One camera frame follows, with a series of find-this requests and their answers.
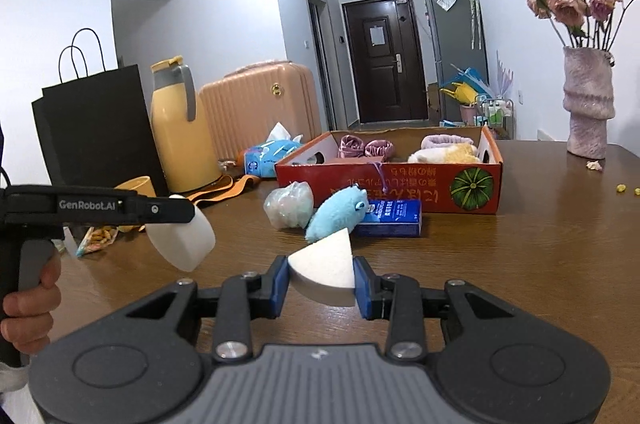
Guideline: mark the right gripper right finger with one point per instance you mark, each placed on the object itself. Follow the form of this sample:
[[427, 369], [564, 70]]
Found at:
[[396, 299]]

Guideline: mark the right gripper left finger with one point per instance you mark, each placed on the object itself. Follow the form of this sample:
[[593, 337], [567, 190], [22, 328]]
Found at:
[[243, 299]]

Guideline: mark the white wedge sponge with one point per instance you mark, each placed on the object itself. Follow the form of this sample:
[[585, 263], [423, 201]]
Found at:
[[324, 272]]

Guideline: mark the white round sponge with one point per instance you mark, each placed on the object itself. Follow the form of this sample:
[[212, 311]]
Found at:
[[184, 245]]

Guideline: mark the person's left hand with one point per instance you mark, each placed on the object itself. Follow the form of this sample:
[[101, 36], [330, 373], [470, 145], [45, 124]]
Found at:
[[29, 318]]

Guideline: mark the snack packet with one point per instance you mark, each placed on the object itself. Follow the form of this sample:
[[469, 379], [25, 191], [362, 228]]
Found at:
[[96, 239]]

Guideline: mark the blue small carton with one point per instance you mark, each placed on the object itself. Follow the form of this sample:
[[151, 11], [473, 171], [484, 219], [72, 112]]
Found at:
[[391, 218]]

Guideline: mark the light blue plush toy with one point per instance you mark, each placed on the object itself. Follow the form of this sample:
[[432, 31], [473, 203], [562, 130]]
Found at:
[[344, 209]]

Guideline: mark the black paper bag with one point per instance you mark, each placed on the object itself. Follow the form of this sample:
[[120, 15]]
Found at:
[[95, 131]]

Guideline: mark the yellow mug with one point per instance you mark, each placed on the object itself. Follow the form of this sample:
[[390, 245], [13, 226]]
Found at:
[[141, 185]]

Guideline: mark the blue tissue pack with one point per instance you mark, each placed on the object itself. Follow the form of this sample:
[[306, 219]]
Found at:
[[260, 160]]

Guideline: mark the red cardboard box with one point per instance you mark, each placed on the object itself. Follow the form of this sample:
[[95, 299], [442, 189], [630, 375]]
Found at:
[[448, 188]]

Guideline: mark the yellow thermos jug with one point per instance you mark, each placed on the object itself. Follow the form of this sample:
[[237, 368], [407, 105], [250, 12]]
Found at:
[[180, 128]]

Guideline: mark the yellow white plush in box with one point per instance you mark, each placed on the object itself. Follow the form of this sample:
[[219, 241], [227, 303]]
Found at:
[[459, 153]]

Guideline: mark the pink ribbed suitcase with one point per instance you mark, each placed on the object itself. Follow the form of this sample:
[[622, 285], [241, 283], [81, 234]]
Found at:
[[243, 107]]

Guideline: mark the yellow blue bag pile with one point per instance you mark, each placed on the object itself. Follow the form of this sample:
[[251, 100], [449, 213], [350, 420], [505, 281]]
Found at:
[[467, 87]]

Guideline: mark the dark entrance door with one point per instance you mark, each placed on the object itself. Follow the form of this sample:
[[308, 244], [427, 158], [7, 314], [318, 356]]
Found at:
[[387, 64]]

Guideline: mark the grey refrigerator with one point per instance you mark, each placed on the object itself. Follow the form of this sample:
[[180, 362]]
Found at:
[[457, 32]]

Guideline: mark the pink ceramic vase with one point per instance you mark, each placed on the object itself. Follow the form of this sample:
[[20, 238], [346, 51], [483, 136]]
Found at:
[[589, 98]]

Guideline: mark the wire rack with bottles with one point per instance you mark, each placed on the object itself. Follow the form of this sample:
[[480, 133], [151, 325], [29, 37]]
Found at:
[[497, 114]]

